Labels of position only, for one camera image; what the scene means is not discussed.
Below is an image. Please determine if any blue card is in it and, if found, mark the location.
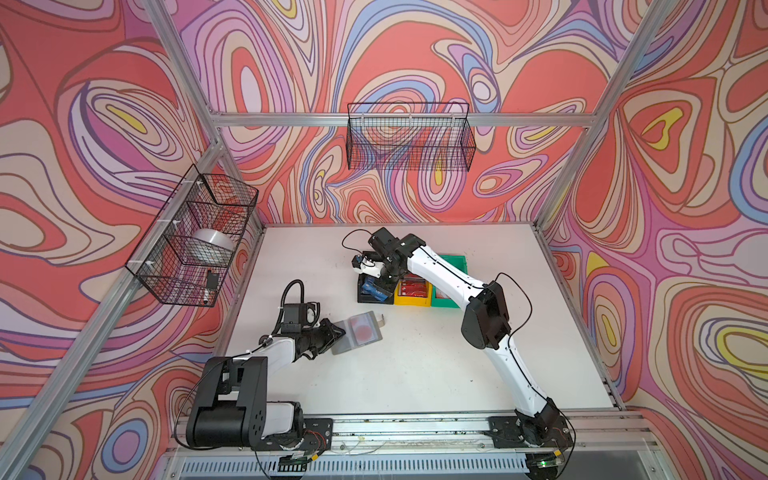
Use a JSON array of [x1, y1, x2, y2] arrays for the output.
[[360, 282, 390, 303]]

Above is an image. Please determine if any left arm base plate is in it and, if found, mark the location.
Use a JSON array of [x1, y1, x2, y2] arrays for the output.
[[256, 417, 334, 454]]

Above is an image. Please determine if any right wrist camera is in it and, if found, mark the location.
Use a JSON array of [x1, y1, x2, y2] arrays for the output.
[[351, 255, 384, 278]]

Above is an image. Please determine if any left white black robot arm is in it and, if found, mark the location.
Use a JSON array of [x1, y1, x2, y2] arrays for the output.
[[179, 318, 346, 455]]

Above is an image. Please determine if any black wire basket back wall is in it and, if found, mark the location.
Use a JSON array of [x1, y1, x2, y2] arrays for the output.
[[346, 100, 476, 172]]

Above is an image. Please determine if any black wire basket left wall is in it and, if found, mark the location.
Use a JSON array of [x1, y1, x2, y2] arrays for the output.
[[125, 165, 259, 308]]

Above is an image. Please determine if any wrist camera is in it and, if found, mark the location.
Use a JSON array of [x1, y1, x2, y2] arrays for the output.
[[351, 255, 384, 278], [280, 302, 321, 334]]

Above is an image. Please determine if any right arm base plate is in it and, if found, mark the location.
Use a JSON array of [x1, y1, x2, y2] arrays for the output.
[[483, 415, 574, 450]]

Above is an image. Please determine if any aluminium front rail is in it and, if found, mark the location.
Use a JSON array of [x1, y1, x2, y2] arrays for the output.
[[167, 410, 655, 457]]

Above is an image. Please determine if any green plastic bin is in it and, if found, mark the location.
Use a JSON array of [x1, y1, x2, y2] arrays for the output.
[[431, 255, 468, 308]]

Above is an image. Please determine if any black plastic bin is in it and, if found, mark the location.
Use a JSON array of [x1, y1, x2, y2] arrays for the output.
[[356, 274, 394, 305]]

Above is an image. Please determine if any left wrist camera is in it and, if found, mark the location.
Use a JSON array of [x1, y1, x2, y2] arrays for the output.
[[280, 302, 321, 334]]

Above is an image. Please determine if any grey card holder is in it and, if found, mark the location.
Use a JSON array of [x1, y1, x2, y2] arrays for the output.
[[334, 311, 383, 353]]

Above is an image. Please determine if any black wire basket wall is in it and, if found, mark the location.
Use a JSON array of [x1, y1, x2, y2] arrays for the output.
[[125, 165, 259, 308], [346, 100, 476, 172]]

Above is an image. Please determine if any silver tape roll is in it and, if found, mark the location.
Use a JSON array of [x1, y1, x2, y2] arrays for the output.
[[187, 228, 235, 266]]

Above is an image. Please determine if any red card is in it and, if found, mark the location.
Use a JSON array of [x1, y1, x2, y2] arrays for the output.
[[398, 277, 429, 298]]

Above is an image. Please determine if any small black device in basket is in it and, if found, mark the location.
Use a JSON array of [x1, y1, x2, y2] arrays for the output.
[[205, 270, 220, 295]]

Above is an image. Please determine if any yellow plastic bin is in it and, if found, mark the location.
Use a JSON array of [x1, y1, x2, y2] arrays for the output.
[[394, 274, 433, 307]]

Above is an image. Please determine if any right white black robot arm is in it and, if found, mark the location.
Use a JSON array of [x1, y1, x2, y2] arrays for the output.
[[351, 227, 575, 446]]

